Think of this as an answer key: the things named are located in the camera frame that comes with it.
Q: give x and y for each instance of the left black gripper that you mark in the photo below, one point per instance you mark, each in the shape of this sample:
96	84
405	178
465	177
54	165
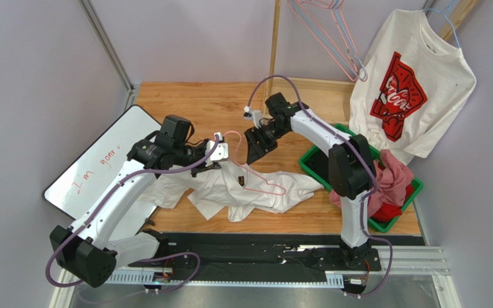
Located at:
203	167

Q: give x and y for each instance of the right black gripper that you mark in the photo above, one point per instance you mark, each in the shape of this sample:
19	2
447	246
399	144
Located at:
259	139

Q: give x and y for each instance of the white flower print t-shirt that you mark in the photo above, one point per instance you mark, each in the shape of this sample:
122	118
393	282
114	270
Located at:
215	190

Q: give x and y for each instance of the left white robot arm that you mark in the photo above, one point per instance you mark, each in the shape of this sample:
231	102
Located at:
84	251

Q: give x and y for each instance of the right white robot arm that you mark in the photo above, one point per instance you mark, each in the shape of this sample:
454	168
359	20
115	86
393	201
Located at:
351	172

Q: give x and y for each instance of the pink crumpled shirt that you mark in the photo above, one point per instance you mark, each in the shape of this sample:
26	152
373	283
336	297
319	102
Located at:
391	172

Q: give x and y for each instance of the white t-shirt red print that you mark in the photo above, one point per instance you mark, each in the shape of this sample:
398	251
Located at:
417	84

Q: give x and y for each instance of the blue hanger holding shirt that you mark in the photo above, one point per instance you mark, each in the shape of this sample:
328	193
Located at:
448	31

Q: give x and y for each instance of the green plastic bin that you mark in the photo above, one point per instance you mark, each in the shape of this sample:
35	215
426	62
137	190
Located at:
375	225

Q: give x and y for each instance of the black garment in bin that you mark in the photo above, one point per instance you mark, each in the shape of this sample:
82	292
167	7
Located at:
318	166

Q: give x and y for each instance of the whiteboard with red writing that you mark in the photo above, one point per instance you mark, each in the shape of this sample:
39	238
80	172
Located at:
77	188

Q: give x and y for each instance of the red garment in bin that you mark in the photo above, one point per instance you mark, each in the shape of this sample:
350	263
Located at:
391	211

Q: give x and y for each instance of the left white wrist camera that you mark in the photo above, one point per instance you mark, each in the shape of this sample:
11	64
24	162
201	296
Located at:
218	149

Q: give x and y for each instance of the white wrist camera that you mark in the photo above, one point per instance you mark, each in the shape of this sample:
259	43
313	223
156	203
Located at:
253	115
218	149

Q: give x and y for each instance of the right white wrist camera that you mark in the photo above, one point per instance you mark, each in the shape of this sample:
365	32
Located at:
253	115

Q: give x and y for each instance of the aluminium corner frame post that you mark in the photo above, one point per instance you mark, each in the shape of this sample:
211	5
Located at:
93	18

